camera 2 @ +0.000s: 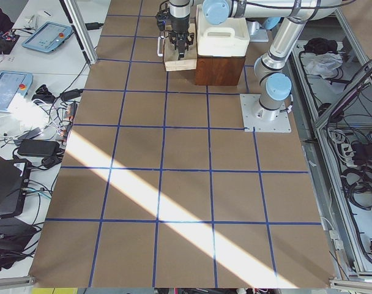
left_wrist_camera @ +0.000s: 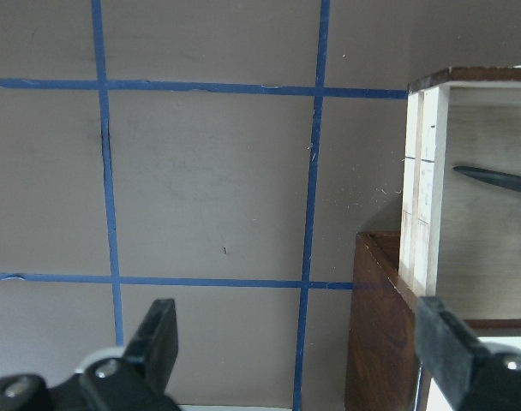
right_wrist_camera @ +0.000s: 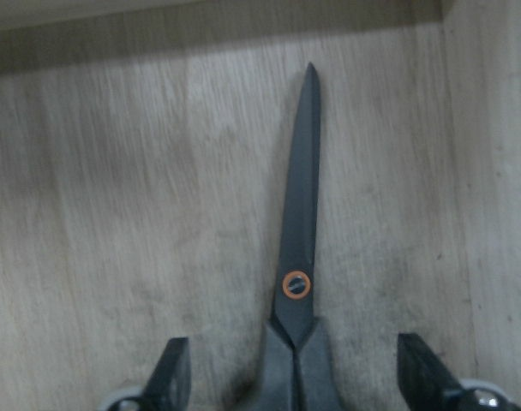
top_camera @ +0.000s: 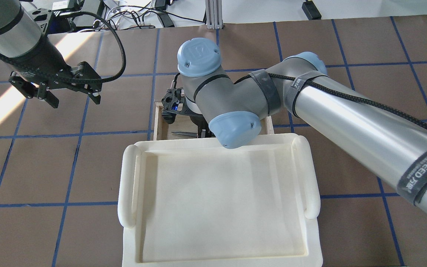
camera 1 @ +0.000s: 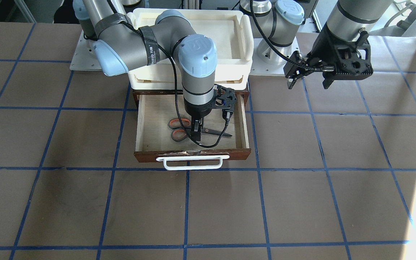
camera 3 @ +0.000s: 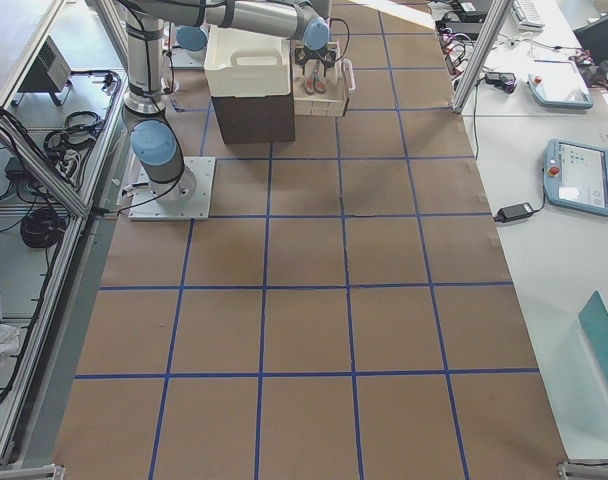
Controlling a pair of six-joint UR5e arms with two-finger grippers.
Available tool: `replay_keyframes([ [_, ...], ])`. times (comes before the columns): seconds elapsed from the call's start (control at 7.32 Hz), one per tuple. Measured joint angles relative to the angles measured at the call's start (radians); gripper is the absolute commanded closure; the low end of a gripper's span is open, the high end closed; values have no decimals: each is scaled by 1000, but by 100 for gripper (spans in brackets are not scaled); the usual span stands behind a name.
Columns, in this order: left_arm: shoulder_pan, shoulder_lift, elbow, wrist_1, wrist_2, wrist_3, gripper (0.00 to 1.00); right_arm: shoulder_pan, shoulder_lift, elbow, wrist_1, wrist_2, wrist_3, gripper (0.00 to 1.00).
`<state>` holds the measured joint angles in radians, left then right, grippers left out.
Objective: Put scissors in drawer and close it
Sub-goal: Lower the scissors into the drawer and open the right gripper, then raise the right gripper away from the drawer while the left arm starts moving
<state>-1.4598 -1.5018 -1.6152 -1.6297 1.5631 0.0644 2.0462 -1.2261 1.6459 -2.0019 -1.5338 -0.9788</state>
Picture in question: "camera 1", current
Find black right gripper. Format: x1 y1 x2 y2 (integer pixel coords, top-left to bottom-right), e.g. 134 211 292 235
190 110 210 141

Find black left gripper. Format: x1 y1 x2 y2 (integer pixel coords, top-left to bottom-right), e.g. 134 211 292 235
283 31 373 90

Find black orange scissors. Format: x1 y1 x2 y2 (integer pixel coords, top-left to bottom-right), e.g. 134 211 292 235
167 118 233 142

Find light wooden drawer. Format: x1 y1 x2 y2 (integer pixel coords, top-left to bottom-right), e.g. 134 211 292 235
134 93 252 170

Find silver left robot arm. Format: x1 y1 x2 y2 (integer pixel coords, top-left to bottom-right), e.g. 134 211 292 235
238 0 391 89

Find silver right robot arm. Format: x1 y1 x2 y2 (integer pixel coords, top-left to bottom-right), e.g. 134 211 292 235
73 0 218 141

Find white plastic tray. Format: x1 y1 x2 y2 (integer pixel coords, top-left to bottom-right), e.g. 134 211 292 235
128 9 254 91

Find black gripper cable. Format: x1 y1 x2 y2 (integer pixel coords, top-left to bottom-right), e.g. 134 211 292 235
250 0 335 71

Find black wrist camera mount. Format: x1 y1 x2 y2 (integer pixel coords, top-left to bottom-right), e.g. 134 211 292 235
210 84 237 122

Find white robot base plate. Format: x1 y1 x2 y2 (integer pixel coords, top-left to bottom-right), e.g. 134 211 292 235
70 31 102 72

